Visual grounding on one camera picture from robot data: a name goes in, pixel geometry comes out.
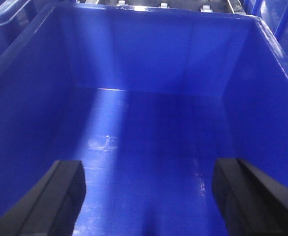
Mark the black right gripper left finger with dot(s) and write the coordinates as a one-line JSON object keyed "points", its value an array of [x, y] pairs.
{"points": [[52, 206]]}

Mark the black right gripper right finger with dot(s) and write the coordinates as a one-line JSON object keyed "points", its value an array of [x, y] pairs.
{"points": [[251, 202]]}

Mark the blue plastic bin left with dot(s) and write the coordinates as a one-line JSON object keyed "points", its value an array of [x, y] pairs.
{"points": [[147, 100]]}

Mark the blue plastic bin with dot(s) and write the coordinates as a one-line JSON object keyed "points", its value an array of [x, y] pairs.
{"points": [[147, 100], [275, 15]]}

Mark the blue plastic bin middle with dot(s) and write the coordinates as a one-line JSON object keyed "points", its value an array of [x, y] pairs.
{"points": [[275, 15]]}

